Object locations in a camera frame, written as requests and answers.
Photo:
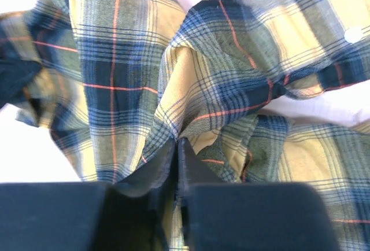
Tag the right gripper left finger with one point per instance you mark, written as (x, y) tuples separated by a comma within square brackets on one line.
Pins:
[(133, 214)]

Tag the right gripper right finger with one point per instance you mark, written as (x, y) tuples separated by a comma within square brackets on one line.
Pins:
[(240, 216)]

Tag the yellow plaid long sleeve shirt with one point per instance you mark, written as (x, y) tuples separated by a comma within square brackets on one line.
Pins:
[(113, 80)]

